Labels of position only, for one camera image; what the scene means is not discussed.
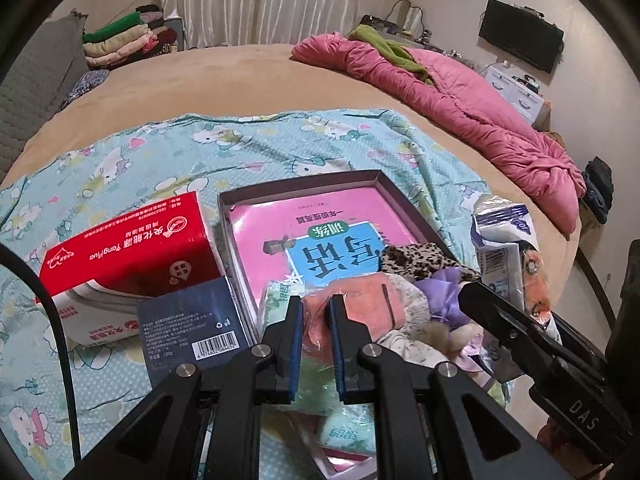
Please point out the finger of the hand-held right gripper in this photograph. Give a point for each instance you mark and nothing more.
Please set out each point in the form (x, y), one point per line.
(580, 340)
(505, 325)

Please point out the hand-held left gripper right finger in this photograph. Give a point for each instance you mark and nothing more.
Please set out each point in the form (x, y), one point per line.
(336, 350)

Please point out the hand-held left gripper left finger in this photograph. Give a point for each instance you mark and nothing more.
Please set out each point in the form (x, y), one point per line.
(295, 350)

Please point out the green tissue pack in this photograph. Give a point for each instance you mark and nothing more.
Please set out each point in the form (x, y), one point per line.
(345, 430)
(277, 305)

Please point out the white blue plastic packet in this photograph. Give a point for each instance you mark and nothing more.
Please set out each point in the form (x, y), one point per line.
(500, 270)

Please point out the clear bag of pink cloth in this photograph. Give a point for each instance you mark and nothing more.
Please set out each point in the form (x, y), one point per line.
(370, 300)

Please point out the cream and purple plush toy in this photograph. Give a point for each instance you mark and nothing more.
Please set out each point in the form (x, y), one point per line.
(435, 287)

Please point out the leopard print cloth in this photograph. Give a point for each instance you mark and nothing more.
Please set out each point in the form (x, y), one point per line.
(415, 257)

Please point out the white floral cloth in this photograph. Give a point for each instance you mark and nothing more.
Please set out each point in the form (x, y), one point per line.
(410, 345)

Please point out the dark blue box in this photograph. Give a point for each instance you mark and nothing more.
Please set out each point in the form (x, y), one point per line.
(190, 320)

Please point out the pink and blue book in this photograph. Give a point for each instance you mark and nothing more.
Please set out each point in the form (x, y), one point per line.
(280, 225)

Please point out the dark blue garment pile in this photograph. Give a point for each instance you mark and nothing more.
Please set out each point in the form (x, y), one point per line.
(598, 190)

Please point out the red and white carton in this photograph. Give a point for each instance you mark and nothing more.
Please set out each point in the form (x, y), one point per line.
(125, 240)

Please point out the pink quilt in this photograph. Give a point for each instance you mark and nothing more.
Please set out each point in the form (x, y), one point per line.
(475, 110)

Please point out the white cabinet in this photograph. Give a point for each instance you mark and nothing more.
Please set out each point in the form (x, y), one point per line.
(515, 92)

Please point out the blue cartoon cat blanket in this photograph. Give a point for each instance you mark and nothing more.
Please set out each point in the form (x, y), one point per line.
(150, 160)

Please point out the bed with beige sheet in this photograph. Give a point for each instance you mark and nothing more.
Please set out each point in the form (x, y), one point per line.
(225, 80)

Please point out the green cloth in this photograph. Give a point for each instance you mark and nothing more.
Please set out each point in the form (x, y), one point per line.
(390, 50)

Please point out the cluttered dark desk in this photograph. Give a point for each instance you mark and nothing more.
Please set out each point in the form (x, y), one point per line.
(400, 25)

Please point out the dark patterned cloth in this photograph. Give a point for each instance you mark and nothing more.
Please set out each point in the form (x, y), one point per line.
(85, 87)

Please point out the stack of folded clothes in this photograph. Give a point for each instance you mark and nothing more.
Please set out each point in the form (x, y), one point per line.
(130, 40)

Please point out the white pleated curtain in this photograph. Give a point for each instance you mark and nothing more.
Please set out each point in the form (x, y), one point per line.
(260, 0)

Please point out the grey quilted headboard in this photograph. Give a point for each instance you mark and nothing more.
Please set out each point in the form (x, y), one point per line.
(40, 70)

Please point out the black wall television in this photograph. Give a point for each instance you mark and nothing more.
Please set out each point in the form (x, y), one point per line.
(520, 35)

